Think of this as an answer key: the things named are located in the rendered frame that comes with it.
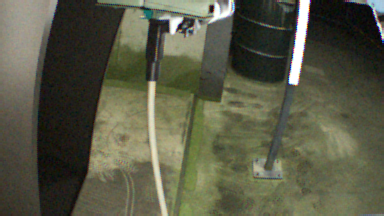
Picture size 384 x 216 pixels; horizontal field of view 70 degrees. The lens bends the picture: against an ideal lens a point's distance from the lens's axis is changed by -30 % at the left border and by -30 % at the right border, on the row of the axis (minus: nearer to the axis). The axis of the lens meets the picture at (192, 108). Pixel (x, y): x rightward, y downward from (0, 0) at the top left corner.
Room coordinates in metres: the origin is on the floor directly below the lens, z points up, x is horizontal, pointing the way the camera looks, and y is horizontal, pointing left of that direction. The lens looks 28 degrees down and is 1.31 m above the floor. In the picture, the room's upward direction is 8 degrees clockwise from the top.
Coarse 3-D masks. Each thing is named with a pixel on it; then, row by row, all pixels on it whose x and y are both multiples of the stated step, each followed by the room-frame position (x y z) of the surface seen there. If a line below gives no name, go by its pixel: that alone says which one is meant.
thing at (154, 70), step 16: (112, 0) 0.78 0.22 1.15; (128, 0) 0.76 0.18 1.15; (144, 0) 0.74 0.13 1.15; (160, 0) 0.72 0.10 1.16; (176, 0) 0.71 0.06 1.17; (192, 0) 0.69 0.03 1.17; (208, 0) 0.70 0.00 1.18; (160, 16) 0.72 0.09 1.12; (176, 16) 0.74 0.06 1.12; (192, 16) 0.69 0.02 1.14; (208, 16) 0.70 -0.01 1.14; (160, 32) 0.73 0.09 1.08; (160, 48) 0.74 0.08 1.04
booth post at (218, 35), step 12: (216, 24) 2.55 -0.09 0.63; (228, 24) 2.55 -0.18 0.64; (216, 36) 2.55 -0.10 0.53; (228, 36) 2.55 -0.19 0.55; (204, 48) 2.56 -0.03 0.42; (216, 48) 2.55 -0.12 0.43; (228, 48) 2.55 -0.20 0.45; (204, 60) 2.56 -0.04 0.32; (216, 60) 2.55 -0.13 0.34; (204, 72) 2.55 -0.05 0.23; (216, 72) 2.55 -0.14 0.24; (204, 84) 2.55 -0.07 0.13; (216, 84) 2.55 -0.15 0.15; (204, 96) 2.55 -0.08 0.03; (216, 96) 2.55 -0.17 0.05
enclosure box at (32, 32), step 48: (0, 0) 0.36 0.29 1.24; (48, 0) 0.36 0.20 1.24; (96, 0) 0.96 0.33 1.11; (0, 48) 0.36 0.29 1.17; (48, 48) 0.96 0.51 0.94; (96, 48) 0.96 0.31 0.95; (0, 96) 0.36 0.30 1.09; (48, 96) 0.96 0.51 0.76; (96, 96) 0.96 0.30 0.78; (0, 144) 0.36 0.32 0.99; (48, 144) 0.96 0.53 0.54; (0, 192) 0.36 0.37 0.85; (48, 192) 0.75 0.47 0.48
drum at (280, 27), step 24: (240, 0) 3.28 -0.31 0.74; (264, 0) 3.03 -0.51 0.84; (240, 24) 3.19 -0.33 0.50; (264, 24) 3.02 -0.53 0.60; (288, 24) 3.10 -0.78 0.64; (240, 48) 3.15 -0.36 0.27; (264, 48) 3.02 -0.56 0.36; (288, 48) 3.17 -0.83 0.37; (240, 72) 3.11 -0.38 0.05; (264, 72) 3.02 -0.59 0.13
